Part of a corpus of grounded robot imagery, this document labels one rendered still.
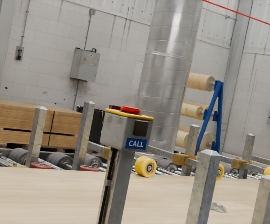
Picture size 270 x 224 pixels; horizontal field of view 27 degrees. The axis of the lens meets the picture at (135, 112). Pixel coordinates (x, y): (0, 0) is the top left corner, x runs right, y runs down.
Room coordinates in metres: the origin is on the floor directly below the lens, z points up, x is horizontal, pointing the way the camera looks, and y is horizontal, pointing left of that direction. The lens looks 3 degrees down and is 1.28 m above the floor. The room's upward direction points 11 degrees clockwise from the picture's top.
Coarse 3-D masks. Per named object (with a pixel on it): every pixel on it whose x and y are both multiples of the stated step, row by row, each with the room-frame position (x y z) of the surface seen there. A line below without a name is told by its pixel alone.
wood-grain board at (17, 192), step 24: (0, 168) 1.90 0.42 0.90; (24, 168) 1.99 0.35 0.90; (0, 192) 1.57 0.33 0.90; (24, 192) 1.62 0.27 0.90; (48, 192) 1.68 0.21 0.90; (72, 192) 1.75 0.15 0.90; (96, 192) 1.82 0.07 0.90; (144, 192) 1.98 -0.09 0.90; (168, 192) 2.07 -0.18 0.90; (216, 192) 2.27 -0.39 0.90; (240, 192) 2.39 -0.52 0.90; (0, 216) 1.33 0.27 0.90; (24, 216) 1.37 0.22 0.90; (48, 216) 1.41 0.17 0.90; (72, 216) 1.46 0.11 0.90; (96, 216) 1.51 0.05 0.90; (144, 216) 1.62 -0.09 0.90; (168, 216) 1.68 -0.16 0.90; (216, 216) 1.81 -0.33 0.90; (240, 216) 1.89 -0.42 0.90
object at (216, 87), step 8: (216, 80) 8.49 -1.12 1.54; (216, 88) 8.47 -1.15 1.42; (216, 96) 8.44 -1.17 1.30; (208, 112) 8.40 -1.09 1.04; (216, 112) 8.58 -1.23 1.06; (208, 120) 8.39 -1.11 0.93; (216, 120) 8.61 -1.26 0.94; (200, 136) 8.34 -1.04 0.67; (216, 136) 8.64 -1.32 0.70; (216, 144) 8.65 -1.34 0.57; (176, 152) 8.92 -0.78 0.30
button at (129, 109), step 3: (120, 108) 1.08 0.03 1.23; (123, 108) 1.07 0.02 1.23; (126, 108) 1.07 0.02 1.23; (129, 108) 1.07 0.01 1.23; (132, 108) 1.07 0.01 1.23; (135, 108) 1.07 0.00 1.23; (123, 111) 1.07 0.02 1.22; (126, 111) 1.07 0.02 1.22; (129, 111) 1.07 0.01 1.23; (132, 111) 1.07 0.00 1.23; (135, 111) 1.07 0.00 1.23; (138, 111) 1.07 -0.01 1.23
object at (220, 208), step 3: (213, 204) 1.93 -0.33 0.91; (216, 204) 1.93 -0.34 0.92; (210, 207) 1.91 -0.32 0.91; (213, 207) 1.91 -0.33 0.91; (216, 207) 1.91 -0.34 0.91; (219, 207) 1.91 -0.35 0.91; (222, 207) 1.91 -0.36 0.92; (216, 210) 1.90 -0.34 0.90; (219, 210) 1.90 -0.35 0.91; (222, 210) 1.90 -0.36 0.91; (225, 210) 1.93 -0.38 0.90
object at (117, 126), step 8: (112, 112) 1.07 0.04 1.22; (120, 112) 1.05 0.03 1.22; (104, 120) 1.08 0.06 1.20; (112, 120) 1.07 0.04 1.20; (120, 120) 1.05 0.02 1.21; (128, 120) 1.04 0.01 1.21; (144, 120) 1.07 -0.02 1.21; (104, 128) 1.08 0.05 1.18; (112, 128) 1.06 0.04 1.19; (120, 128) 1.05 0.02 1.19; (128, 128) 1.04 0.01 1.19; (104, 136) 1.08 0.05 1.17; (112, 136) 1.06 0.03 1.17; (120, 136) 1.04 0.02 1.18; (128, 136) 1.04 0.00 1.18; (136, 136) 1.06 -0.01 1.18; (104, 144) 1.08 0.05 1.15; (112, 144) 1.06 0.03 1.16; (120, 144) 1.04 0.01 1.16
